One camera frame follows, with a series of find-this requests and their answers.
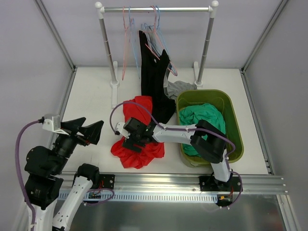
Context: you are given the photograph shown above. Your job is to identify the aluminium frame post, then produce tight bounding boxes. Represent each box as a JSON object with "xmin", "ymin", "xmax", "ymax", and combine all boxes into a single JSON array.
[
  {"xmin": 34, "ymin": 0, "xmax": 76, "ymax": 71},
  {"xmin": 240, "ymin": 0, "xmax": 289, "ymax": 73}
]

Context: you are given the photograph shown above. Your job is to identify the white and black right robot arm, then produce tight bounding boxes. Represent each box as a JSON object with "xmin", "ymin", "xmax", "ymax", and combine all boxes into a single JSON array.
[{"xmin": 116, "ymin": 118, "xmax": 235, "ymax": 191}]

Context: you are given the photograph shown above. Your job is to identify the aluminium left frame post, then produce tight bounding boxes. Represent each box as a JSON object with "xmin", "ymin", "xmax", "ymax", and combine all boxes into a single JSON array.
[{"xmin": 34, "ymin": 0, "xmax": 76, "ymax": 71}]

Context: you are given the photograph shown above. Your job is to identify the black tank top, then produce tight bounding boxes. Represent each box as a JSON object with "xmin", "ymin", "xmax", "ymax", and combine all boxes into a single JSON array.
[{"xmin": 139, "ymin": 31, "xmax": 176, "ymax": 124}]

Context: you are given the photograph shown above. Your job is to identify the green tank top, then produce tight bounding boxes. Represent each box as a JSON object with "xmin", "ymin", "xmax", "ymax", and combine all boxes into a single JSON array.
[{"xmin": 178, "ymin": 103, "xmax": 227, "ymax": 158}]

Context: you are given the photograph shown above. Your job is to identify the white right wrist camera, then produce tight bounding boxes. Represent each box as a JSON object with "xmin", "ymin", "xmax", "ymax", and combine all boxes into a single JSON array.
[{"xmin": 115, "ymin": 122, "xmax": 130, "ymax": 138}]

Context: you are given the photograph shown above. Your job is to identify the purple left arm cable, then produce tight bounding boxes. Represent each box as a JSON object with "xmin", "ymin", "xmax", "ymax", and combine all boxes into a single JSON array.
[{"xmin": 14, "ymin": 119, "xmax": 45, "ymax": 229}]

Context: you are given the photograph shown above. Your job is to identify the red tank top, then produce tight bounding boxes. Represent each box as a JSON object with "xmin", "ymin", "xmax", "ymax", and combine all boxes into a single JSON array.
[{"xmin": 111, "ymin": 96, "xmax": 165, "ymax": 169}]

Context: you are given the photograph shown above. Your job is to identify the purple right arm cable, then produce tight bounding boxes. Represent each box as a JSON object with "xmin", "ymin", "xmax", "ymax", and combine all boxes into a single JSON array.
[{"xmin": 109, "ymin": 102, "xmax": 243, "ymax": 210}]

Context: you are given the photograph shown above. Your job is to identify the aluminium right frame post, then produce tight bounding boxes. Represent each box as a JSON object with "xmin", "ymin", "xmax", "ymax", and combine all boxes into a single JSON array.
[{"xmin": 240, "ymin": 0, "xmax": 289, "ymax": 73}]

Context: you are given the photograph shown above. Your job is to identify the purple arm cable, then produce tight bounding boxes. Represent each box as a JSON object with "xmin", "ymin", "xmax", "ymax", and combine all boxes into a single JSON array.
[
  {"xmin": 109, "ymin": 102, "xmax": 243, "ymax": 210},
  {"xmin": 14, "ymin": 119, "xmax": 45, "ymax": 229}
]

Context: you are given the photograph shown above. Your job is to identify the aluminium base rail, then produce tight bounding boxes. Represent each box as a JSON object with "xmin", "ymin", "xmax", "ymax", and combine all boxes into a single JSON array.
[{"xmin": 27, "ymin": 171, "xmax": 289, "ymax": 195}]

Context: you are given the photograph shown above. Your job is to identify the grey tank top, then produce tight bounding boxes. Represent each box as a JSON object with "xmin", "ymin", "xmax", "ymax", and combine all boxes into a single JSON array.
[{"xmin": 146, "ymin": 44, "xmax": 197, "ymax": 100}]

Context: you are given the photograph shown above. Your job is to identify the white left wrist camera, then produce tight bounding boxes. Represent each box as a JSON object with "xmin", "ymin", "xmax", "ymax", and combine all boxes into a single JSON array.
[{"xmin": 39, "ymin": 114, "xmax": 69, "ymax": 135}]

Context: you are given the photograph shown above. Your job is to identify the silver and white clothes rack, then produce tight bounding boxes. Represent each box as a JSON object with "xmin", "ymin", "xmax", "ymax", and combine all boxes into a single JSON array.
[{"xmin": 95, "ymin": 0, "xmax": 219, "ymax": 109}]

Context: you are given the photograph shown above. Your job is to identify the white slotted cable duct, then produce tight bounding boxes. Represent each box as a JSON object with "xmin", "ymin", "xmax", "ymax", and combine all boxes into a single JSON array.
[{"xmin": 59, "ymin": 191, "xmax": 218, "ymax": 204}]

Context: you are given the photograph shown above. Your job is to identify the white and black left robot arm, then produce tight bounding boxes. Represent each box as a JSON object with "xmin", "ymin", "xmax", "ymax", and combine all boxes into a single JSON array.
[{"xmin": 25, "ymin": 114, "xmax": 104, "ymax": 231}]

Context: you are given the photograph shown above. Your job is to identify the olive green plastic basket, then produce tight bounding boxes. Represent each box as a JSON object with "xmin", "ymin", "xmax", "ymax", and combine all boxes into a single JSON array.
[{"xmin": 176, "ymin": 90, "xmax": 244, "ymax": 163}]

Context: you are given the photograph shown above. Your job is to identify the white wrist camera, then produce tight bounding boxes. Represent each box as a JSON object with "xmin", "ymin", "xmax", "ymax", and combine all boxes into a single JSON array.
[
  {"xmin": 39, "ymin": 114, "xmax": 69, "ymax": 135},
  {"xmin": 115, "ymin": 122, "xmax": 130, "ymax": 138}
]

